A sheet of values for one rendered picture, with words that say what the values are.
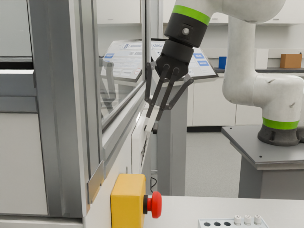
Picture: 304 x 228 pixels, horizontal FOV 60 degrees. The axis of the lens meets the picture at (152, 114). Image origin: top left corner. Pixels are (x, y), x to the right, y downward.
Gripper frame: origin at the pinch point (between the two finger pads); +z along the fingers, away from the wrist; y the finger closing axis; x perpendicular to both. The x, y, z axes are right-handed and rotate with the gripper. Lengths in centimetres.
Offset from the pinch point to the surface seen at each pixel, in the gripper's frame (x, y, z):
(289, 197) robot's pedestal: 24, 58, 16
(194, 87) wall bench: 299, 48, 12
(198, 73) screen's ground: 96, 20, -12
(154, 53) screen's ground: 84, -9, -15
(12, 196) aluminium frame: -43.7, -11.6, 1.6
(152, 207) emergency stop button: -31.7, 3.7, 4.8
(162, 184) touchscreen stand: 96, 25, 65
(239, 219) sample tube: -22.9, 20.8, 6.4
